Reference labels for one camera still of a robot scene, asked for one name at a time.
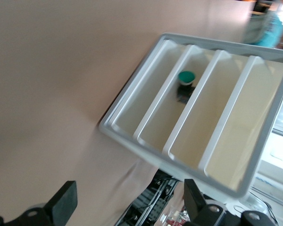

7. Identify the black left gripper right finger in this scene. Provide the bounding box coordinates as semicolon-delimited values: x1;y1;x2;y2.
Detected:
183;178;278;226

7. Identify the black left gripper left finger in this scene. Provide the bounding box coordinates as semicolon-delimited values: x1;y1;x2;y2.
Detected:
0;180;78;226

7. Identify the white plastic drawer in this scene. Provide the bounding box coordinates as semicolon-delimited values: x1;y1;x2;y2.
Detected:
165;49;255;174
110;39;191;142
134;44;221;156
198;56;283;191

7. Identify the green push button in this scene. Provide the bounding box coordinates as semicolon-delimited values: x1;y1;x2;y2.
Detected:
174;70;196;104

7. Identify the white drawer cabinet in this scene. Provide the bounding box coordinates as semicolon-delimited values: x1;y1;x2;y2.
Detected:
99;32;283;203

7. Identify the table cover mat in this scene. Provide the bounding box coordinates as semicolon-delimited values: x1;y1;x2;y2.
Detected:
0;0;253;226

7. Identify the person in teal shirt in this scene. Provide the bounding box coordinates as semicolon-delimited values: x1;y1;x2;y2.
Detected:
241;0;283;48

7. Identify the dark perforated metal frame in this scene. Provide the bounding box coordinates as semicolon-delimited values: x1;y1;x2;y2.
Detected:
115;171;182;226

